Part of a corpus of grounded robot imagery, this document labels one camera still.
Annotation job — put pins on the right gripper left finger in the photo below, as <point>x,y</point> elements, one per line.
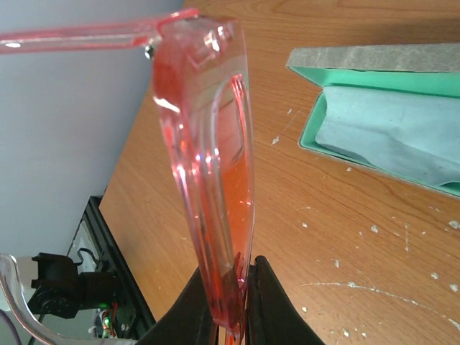
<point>188,321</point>

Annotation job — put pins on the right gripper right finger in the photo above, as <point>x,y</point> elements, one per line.
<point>271,317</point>

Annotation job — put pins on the red transparent sunglasses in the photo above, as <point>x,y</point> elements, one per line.
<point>201,89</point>

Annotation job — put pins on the light blue cleaning cloth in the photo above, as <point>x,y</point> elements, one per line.
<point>405,134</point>

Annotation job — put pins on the grey felt glasses case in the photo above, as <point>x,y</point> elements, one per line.
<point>425,69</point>

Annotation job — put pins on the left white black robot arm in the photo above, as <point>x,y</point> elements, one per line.
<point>60,290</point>

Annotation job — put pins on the black aluminium frame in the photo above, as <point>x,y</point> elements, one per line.
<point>96,249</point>

